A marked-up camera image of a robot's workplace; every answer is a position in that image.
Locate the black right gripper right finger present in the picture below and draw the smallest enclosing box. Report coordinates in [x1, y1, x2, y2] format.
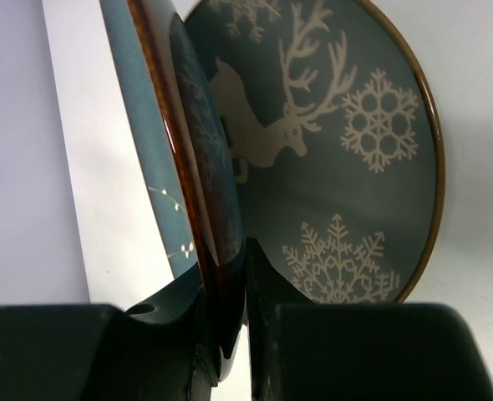
[246, 238, 493, 400]

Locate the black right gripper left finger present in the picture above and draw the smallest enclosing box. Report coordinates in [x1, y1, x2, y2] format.
[0, 268, 207, 400]

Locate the grey reindeer plate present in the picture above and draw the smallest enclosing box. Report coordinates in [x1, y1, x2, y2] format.
[186, 1, 445, 303]

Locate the dark teal plate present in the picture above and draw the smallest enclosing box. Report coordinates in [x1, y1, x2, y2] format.
[100, 1, 245, 380]

